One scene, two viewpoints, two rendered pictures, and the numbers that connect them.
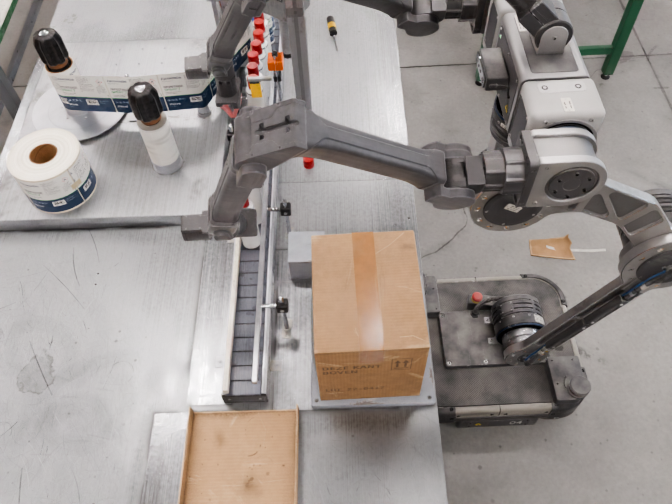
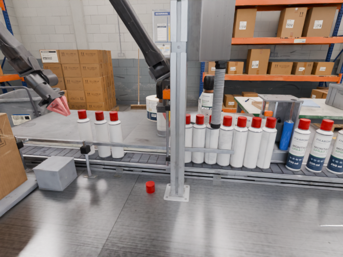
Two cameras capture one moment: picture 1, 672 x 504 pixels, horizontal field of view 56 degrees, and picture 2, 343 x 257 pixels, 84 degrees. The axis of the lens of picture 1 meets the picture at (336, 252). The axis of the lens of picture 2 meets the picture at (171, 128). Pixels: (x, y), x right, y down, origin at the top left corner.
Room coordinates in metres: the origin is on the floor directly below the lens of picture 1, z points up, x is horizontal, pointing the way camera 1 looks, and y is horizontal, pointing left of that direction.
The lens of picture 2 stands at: (1.47, -0.50, 1.30)
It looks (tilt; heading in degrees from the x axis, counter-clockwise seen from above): 21 degrees down; 96
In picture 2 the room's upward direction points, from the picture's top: straight up
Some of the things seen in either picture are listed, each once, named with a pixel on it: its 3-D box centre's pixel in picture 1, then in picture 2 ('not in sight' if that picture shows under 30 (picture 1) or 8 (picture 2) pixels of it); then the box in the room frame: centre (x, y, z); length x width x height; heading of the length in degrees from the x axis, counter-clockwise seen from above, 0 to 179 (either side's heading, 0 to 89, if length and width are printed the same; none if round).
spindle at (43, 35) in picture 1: (62, 72); (208, 96); (1.58, 0.81, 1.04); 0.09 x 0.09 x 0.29
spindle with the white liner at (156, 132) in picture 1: (154, 128); (164, 108); (1.32, 0.50, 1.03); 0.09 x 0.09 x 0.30
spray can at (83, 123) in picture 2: (246, 219); (85, 132); (1.01, 0.23, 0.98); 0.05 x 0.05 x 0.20
